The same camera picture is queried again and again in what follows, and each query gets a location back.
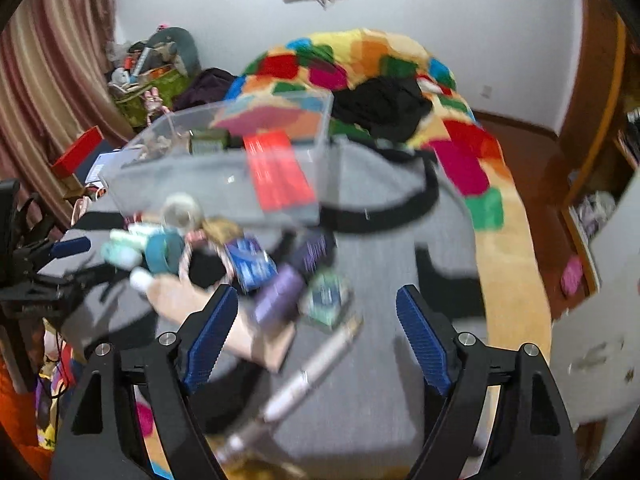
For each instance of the green square packet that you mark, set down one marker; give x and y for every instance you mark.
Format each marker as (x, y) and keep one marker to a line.
(326, 299)

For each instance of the white bandage tape roll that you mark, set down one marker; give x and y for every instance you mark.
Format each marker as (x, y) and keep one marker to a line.
(181, 211)

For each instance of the red box on desk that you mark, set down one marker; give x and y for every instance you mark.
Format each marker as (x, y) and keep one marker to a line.
(77, 153)

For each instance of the wooden shelf unit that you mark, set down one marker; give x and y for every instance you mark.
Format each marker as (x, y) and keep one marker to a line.
(601, 210)

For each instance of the blue Max box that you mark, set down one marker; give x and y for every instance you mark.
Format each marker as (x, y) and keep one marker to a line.
(253, 266)

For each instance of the red flat box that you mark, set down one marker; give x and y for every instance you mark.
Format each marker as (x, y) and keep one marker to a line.
(278, 179)

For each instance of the striped curtain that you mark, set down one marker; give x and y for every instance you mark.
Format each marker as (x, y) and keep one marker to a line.
(53, 88)

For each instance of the black clothing on bed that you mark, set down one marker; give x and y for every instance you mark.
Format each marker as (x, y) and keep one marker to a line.
(386, 107)

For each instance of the pink slipper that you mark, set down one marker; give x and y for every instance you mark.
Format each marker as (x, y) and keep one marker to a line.
(571, 277)

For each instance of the dark purple clothes pile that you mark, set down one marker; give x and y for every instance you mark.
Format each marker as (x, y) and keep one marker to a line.
(209, 86)

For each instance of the wooden door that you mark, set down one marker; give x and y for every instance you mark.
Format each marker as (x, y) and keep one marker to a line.
(596, 90)

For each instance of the brown wooden block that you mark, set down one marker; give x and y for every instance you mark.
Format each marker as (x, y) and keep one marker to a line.
(220, 230)

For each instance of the green box with clutter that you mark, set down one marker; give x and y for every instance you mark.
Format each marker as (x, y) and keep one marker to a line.
(137, 99)

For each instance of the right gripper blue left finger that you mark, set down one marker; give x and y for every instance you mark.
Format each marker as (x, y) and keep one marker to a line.
(202, 336)

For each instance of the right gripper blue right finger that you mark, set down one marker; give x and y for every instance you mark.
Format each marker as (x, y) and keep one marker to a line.
(432, 339)

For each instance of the colorful patchwork blanket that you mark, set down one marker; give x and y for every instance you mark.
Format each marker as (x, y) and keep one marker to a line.
(518, 307)

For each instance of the blue tape roll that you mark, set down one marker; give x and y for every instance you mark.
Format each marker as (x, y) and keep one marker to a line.
(163, 252)

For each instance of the mint green tube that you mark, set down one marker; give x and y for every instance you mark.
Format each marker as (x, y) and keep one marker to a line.
(124, 250)

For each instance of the bunny figurine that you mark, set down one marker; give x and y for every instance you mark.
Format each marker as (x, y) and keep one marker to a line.
(154, 105)

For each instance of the clear plastic storage bin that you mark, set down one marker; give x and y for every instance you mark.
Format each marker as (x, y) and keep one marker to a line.
(221, 182)

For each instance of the dark green dropper bottle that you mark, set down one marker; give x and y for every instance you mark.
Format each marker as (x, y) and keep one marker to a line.
(206, 141)

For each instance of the grey neck pillow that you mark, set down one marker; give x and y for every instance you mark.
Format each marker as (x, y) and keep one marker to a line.
(177, 46)

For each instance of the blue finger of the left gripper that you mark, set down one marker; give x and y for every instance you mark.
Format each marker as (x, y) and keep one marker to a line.
(72, 247)

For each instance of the white notebook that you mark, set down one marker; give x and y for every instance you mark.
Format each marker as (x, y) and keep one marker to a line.
(113, 159)

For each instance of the purple black bottle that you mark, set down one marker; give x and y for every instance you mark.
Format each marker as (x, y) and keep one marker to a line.
(276, 303)

